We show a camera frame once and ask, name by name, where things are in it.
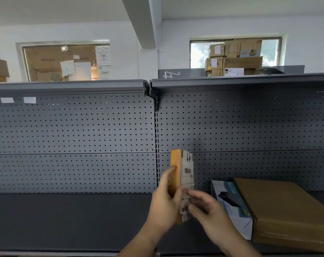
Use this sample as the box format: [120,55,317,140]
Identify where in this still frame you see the person's left hand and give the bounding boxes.
[145,166,188,236]

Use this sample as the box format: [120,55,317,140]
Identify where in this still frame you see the person's right hand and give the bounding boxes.
[187,189,243,250]

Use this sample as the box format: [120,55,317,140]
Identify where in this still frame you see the grey blue box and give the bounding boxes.
[211,180,253,241]

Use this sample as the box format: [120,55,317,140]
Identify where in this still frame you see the orange white small box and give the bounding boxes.
[169,149,194,225]

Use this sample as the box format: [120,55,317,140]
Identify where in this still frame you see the brown cardboard box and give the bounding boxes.
[233,178,324,255]

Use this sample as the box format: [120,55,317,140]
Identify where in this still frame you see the grey metal pegboard shelf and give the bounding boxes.
[0,73,324,257]

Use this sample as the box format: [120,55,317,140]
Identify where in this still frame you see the white printed carton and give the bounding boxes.
[95,46,111,67]
[97,65,112,81]

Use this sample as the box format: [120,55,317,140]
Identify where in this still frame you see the white paper sheet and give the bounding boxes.
[60,59,77,77]
[69,62,92,81]

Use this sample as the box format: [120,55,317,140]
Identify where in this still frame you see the black flat device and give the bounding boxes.
[254,67,285,75]

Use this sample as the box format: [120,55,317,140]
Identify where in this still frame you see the cardboard boxes at window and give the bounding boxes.
[189,36,283,69]

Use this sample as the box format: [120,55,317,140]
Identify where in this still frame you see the cardboard-covered window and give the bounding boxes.
[16,39,112,82]

